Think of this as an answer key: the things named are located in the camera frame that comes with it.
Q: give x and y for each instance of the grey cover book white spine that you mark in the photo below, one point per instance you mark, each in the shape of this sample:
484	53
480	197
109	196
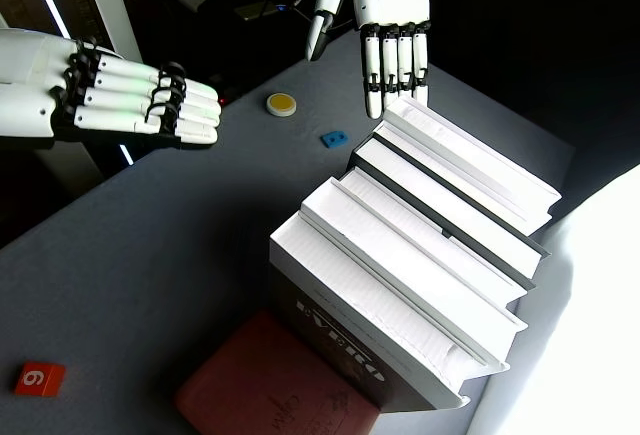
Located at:
400	260

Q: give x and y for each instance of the book with pale picture cover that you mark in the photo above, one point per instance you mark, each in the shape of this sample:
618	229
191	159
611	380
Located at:
430	230

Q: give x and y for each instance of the pink flat book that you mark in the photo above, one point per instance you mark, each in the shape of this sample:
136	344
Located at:
260	380

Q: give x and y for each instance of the blue block with two holes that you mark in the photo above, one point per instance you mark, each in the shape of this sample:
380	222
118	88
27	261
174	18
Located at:
334	139

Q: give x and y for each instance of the yellow disc with white rim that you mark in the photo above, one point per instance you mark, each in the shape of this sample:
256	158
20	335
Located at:
281	103

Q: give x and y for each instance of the dark flat device blue light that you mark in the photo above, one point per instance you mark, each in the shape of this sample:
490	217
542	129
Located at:
260	11

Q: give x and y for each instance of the white panel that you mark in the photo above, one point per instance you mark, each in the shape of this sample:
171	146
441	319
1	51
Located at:
70	170

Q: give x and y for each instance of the white light strip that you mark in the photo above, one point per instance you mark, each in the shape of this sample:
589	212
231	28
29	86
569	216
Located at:
49	2

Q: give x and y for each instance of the red block with white digit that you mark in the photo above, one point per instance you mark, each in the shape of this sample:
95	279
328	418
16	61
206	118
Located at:
40	380

